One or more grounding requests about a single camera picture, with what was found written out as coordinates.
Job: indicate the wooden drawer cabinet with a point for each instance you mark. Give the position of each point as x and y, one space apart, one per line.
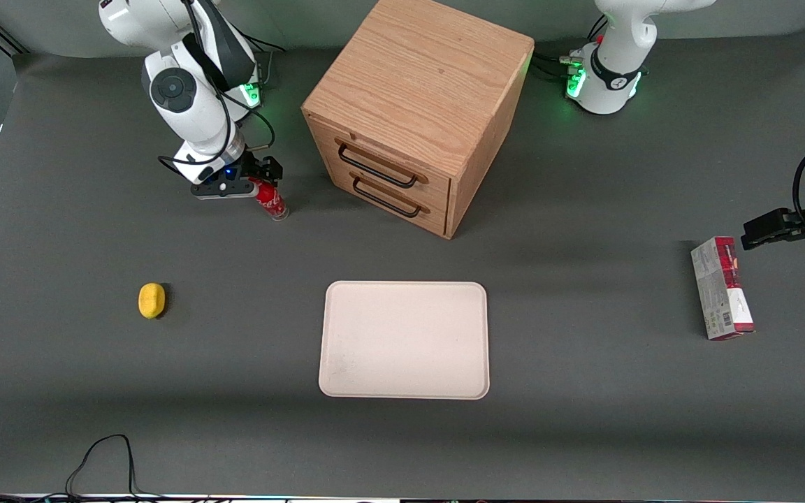
416 77

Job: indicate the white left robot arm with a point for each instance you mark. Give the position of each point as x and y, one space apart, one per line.
615 63

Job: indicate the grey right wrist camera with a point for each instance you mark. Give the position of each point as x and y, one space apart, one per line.
221 190

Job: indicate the red and white carton box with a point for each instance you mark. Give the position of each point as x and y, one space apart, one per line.
720 293

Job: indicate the yellow lemon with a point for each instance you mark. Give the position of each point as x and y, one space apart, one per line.
151 300

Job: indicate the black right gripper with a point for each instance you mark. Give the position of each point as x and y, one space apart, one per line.
260 168

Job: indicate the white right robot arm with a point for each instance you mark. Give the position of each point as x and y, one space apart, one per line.
193 122

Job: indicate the cream plastic tray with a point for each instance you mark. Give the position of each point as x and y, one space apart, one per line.
406 342

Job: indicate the red coke bottle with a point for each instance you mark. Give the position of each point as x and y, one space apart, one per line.
273 202

